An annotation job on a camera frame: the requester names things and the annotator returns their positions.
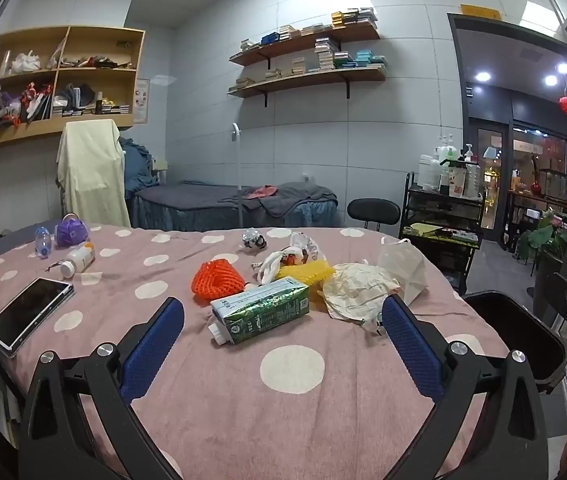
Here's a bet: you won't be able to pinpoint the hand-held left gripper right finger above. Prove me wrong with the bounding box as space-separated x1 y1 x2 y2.
381 294 549 480

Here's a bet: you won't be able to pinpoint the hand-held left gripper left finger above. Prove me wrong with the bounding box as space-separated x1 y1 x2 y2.
18 296 185 480

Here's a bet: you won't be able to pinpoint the dark brown trash bin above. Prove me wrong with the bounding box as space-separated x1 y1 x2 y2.
463 290 567 395

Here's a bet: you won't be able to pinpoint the beige paper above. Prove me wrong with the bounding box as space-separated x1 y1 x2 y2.
321 262 403 332

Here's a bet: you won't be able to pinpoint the orange foam fruit net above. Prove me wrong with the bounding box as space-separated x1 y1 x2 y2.
192 258 246 307

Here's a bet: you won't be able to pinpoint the green milk carton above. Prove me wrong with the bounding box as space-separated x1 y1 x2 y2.
208 278 311 346

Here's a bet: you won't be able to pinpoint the yellow foam fruit net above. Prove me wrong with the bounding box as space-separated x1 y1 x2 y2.
276 259 337 306

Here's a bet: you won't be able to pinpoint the silver black wrapper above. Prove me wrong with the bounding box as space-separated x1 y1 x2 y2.
242 228 268 251

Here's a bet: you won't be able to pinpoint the white plastic bag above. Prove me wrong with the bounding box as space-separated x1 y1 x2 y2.
256 232 327 284

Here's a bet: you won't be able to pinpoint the dark plant pot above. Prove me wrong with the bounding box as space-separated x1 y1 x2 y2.
532 255 560 312

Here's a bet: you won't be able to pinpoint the green leafy plant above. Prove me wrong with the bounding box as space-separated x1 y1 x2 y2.
524 210 567 267

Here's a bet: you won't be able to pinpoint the white pill bottle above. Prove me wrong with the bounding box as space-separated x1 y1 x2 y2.
60 242 96 280

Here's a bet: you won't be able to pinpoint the white framed tablet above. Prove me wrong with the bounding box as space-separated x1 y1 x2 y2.
0 277 75 359

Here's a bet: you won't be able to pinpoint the pink polka dot blanket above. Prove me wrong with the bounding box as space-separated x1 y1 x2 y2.
0 222 510 480

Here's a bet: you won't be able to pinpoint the purple round object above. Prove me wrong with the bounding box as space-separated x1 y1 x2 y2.
54 213 90 248

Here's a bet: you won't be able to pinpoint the black metal cart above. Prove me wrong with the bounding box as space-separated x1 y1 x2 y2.
398 172 485 294

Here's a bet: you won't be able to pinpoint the black stool chair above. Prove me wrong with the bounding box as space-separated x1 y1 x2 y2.
347 198 399 234

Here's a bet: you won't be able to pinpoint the glass double door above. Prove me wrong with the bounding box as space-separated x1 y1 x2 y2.
475 122 510 231

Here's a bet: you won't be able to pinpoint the clear blue plastic bottle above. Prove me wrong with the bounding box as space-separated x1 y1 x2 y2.
34 226 55 260

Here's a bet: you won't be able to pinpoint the clear plastic jar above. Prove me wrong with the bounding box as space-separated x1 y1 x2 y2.
464 164 485 199

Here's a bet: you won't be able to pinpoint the grey massage bed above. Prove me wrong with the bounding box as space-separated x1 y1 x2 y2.
128 180 339 234

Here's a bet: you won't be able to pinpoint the white red printed container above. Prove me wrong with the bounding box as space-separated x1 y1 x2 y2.
447 166 467 197

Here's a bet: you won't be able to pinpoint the white plastic bottle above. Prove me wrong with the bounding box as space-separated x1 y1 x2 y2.
417 155 442 191

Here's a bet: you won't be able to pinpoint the blue cloth heap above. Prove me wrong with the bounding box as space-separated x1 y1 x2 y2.
118 136 162 194

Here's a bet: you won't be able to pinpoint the cream cloth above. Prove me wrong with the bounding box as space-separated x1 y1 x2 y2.
56 119 132 229

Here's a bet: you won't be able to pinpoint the red cloth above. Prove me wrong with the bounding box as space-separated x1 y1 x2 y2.
242 185 279 200

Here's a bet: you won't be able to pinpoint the clear pump bottle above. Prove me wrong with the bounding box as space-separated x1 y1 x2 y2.
434 135 459 162

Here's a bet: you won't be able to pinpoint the white floor lamp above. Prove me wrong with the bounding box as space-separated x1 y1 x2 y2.
231 122 245 232

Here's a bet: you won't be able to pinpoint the wooden cubby shelf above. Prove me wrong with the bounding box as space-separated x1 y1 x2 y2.
0 25 146 154

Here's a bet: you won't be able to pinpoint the yellow door sign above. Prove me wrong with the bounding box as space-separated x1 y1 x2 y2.
460 4 502 21

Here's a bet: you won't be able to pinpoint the white plastic bags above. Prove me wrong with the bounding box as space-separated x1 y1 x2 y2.
11 51 42 72

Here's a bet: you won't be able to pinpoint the row of stacked books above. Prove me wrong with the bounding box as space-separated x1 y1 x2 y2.
238 6 379 53

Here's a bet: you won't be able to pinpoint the wall poster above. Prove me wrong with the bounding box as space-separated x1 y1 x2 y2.
132 78 151 124

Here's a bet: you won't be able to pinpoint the wooden wall shelf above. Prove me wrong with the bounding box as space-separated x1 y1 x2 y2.
227 66 389 109
228 22 381 69

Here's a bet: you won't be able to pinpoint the wall shelves with books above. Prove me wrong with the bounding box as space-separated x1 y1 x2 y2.
228 37 389 93

